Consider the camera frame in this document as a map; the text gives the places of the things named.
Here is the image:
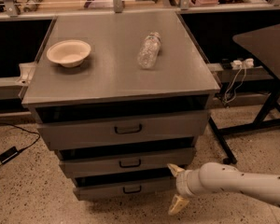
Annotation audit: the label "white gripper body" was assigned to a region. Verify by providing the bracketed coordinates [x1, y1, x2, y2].
[176, 170, 203, 199]

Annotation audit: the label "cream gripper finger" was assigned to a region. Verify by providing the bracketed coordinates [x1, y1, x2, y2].
[167, 163, 184, 177]
[168, 194, 189, 216]

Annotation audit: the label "grey bottom drawer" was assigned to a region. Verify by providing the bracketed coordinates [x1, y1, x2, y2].
[73, 176, 176, 201]

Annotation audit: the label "grey drawer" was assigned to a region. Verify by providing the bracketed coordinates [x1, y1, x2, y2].
[37, 110, 209, 150]
[73, 176, 176, 201]
[59, 147, 196, 178]

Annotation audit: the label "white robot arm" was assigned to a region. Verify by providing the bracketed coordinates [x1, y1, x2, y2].
[167, 162, 280, 216]

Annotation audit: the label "grey middle drawer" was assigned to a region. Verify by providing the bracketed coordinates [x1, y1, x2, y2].
[59, 147, 196, 178]

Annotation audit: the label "grey top drawer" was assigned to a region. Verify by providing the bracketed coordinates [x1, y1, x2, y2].
[37, 110, 209, 150]

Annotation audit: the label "grey drawer cabinet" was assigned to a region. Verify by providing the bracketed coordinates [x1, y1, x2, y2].
[22, 11, 218, 188]

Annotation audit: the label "clear plastic water bottle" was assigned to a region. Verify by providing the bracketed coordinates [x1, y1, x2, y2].
[137, 32, 161, 69]

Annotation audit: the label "white paper bowl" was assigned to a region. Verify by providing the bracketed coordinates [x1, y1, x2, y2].
[47, 40, 91, 68]

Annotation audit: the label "black side table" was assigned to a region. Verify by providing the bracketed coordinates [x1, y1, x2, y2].
[209, 23, 280, 164]

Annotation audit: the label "grey cylindrical tool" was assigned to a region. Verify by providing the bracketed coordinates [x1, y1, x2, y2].
[23, 0, 43, 12]

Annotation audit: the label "white power plugs with cables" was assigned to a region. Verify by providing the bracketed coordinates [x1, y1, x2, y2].
[222, 58, 254, 105]

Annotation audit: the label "black power adapter with cable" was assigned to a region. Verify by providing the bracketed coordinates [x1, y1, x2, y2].
[0, 123, 40, 169]

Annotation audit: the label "metal shelf rail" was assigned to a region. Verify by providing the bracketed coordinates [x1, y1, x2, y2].
[0, 0, 280, 21]

